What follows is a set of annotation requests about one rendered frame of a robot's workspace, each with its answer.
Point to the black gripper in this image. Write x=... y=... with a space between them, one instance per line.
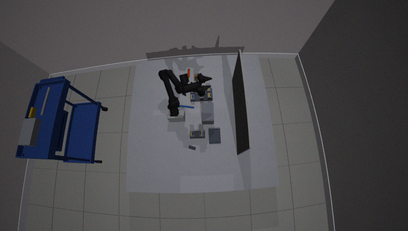
x=201 y=79

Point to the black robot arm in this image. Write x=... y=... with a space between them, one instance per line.
x=180 y=87

